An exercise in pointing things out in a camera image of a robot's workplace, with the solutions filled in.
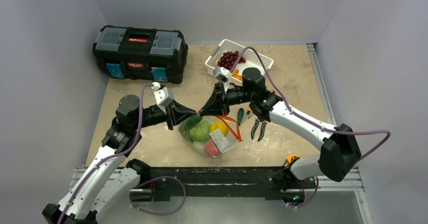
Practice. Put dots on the dark green cucumber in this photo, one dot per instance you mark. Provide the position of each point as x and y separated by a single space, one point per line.
190 122

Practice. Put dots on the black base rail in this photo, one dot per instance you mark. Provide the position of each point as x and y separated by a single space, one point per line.
268 182

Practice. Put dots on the white radish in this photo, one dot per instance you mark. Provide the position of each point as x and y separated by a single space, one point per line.
199 146

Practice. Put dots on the pink peach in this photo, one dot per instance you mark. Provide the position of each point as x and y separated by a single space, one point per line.
211 149

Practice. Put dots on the orange fruit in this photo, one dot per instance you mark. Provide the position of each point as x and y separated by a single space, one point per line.
235 75

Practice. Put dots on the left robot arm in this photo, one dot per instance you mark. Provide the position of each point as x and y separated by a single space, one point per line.
94 193

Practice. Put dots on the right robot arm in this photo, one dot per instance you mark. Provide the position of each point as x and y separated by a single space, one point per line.
339 152

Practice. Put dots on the green handled screwdriver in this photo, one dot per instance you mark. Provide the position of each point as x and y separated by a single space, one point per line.
240 115

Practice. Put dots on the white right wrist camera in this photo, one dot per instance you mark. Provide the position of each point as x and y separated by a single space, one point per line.
224 76

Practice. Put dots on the red grape bunch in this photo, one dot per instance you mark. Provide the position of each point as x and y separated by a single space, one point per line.
228 59

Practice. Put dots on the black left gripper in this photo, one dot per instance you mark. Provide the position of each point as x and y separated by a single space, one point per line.
177 113

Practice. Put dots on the yellow handled screwdriver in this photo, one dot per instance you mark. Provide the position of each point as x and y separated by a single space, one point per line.
249 113

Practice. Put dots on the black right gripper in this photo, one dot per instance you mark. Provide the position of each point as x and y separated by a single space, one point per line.
225 99

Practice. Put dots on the black plastic toolbox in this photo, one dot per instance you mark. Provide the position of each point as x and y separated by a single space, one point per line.
136 53

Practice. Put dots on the clear zip top bag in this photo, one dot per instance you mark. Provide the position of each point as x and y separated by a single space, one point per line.
223 143

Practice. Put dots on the yellow tape measure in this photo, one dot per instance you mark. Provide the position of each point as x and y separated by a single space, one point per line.
292 158

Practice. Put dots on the white plastic basket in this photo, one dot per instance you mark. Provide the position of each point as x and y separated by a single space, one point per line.
252 61

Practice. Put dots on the black pliers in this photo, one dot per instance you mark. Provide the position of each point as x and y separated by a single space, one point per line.
259 129

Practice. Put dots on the green cabbage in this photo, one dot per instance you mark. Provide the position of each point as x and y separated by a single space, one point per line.
200 132

